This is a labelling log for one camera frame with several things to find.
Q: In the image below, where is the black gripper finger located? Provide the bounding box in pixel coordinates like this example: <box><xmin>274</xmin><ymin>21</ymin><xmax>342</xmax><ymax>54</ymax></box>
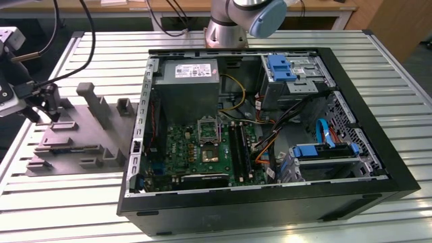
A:
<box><xmin>45</xmin><ymin>83</ymin><xmax>62</xmax><ymax>124</ymax></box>
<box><xmin>18</xmin><ymin>105</ymin><xmax>41</xmax><ymax>124</ymax></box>

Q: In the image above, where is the CPU socket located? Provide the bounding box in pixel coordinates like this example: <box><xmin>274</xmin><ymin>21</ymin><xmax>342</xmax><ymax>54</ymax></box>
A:
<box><xmin>198</xmin><ymin>145</ymin><xmax>222</xmax><ymax>164</ymax></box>

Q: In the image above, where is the dark green RAM stick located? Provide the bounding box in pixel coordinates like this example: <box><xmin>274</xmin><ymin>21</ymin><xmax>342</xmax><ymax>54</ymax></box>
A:
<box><xmin>49</xmin><ymin>147</ymin><xmax>85</xmax><ymax>154</ymax></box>

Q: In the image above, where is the grey parts rack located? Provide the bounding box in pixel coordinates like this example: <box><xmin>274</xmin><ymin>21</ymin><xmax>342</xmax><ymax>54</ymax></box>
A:
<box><xmin>25</xmin><ymin>82</ymin><xmax>140</xmax><ymax>177</ymax></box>

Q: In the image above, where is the grey power supply unit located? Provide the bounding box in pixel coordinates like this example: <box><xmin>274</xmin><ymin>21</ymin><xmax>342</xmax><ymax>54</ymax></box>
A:
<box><xmin>153</xmin><ymin>58</ymin><xmax>222</xmax><ymax>125</ymax></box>

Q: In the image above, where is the blue board connector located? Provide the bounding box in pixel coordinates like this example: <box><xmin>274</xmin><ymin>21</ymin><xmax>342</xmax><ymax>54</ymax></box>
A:
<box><xmin>152</xmin><ymin>161</ymin><xmax>166</xmax><ymax>176</ymax></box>

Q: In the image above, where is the green motherboard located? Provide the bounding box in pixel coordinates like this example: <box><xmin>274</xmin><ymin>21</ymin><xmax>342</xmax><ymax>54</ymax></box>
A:
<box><xmin>144</xmin><ymin>120</ymin><xmax>270</xmax><ymax>191</ymax></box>

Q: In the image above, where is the metal socket cover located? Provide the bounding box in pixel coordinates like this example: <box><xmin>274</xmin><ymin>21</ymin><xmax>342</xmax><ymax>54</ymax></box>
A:
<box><xmin>196</xmin><ymin>115</ymin><xmax>222</xmax><ymax>146</ymax></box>

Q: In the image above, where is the black graphics card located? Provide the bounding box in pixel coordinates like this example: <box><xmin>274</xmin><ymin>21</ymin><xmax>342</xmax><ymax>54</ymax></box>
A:
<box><xmin>180</xmin><ymin>173</ymin><xmax>230</xmax><ymax>189</ymax></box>

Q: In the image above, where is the black RAM slot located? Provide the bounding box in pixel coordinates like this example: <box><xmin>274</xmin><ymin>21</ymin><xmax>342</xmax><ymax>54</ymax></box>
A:
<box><xmin>233</xmin><ymin>121</ymin><xmax>245</xmax><ymax>181</ymax></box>
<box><xmin>236</xmin><ymin>121</ymin><xmax>249</xmax><ymax>180</ymax></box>
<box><xmin>229</xmin><ymin>121</ymin><xmax>242</xmax><ymax>182</ymax></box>

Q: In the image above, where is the blue plastic disk carrier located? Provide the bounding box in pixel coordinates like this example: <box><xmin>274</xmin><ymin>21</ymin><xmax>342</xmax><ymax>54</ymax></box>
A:
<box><xmin>265</xmin><ymin>54</ymin><xmax>293</xmax><ymax>82</ymax></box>

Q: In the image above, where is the black PC case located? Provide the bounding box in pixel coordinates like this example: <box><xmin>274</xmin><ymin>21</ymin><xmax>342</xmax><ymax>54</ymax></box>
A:
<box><xmin>116</xmin><ymin>47</ymin><xmax>421</xmax><ymax>236</ymax></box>

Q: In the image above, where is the metal disk bay cage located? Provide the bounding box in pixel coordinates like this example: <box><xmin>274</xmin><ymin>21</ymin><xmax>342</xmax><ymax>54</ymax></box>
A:
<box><xmin>258</xmin><ymin>54</ymin><xmax>337</xmax><ymax>109</ymax></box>
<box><xmin>276</xmin><ymin>151</ymin><xmax>385</xmax><ymax>183</ymax></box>

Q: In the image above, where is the hard disk in blue carrier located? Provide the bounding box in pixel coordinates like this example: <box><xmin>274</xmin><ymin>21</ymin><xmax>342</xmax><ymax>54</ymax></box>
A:
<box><xmin>292</xmin><ymin>142</ymin><xmax>360</xmax><ymax>159</ymax></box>

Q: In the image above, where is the wooden desk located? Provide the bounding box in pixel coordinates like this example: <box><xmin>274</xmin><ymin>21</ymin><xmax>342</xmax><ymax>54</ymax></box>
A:
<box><xmin>0</xmin><ymin>0</ymin><xmax>358</xmax><ymax>31</ymax></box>

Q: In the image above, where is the wooden cabinet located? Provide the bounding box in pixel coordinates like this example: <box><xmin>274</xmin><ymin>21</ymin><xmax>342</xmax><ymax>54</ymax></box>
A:
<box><xmin>345</xmin><ymin>0</ymin><xmax>432</xmax><ymax>64</ymax></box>

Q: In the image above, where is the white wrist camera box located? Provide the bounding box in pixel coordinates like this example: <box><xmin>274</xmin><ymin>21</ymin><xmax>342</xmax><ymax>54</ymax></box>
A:
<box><xmin>0</xmin><ymin>83</ymin><xmax>21</xmax><ymax>117</ymax></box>

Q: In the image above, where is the thin black camera cable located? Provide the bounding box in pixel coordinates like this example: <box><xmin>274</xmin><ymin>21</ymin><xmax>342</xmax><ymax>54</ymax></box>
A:
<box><xmin>12</xmin><ymin>0</ymin><xmax>61</xmax><ymax>63</ymax></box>

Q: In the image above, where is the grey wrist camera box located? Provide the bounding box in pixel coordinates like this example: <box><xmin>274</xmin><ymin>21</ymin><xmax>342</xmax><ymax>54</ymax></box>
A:
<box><xmin>0</xmin><ymin>26</ymin><xmax>26</xmax><ymax>55</ymax></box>

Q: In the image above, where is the thick black camera cable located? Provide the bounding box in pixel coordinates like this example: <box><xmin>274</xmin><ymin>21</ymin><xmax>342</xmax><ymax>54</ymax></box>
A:
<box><xmin>13</xmin><ymin>0</ymin><xmax>97</xmax><ymax>100</ymax></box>

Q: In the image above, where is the red black twisted wire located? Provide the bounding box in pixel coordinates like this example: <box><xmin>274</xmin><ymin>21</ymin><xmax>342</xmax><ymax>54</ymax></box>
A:
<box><xmin>149</xmin><ymin>100</ymin><xmax>160</xmax><ymax>144</ymax></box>

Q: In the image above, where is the dangling black cable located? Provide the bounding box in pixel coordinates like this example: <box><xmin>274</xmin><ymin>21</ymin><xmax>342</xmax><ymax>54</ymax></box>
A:
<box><xmin>145</xmin><ymin>0</ymin><xmax>189</xmax><ymax>36</ymax></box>

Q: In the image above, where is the yellow wire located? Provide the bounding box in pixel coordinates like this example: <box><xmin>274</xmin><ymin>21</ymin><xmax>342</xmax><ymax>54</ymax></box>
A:
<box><xmin>218</xmin><ymin>73</ymin><xmax>246</xmax><ymax>111</ymax></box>

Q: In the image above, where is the black white wire bundle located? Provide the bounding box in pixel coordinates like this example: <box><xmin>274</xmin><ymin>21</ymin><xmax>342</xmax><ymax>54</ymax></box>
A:
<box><xmin>218</xmin><ymin>110</ymin><xmax>276</xmax><ymax>125</ymax></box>

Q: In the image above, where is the orange wire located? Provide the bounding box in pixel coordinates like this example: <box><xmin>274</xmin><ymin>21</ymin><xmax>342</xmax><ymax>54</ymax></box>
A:
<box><xmin>254</xmin><ymin>141</ymin><xmax>276</xmax><ymax>167</ymax></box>

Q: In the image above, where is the blue flat wire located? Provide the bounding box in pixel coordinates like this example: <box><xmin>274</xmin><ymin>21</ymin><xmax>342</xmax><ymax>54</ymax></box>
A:
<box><xmin>314</xmin><ymin>118</ymin><xmax>337</xmax><ymax>149</ymax></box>

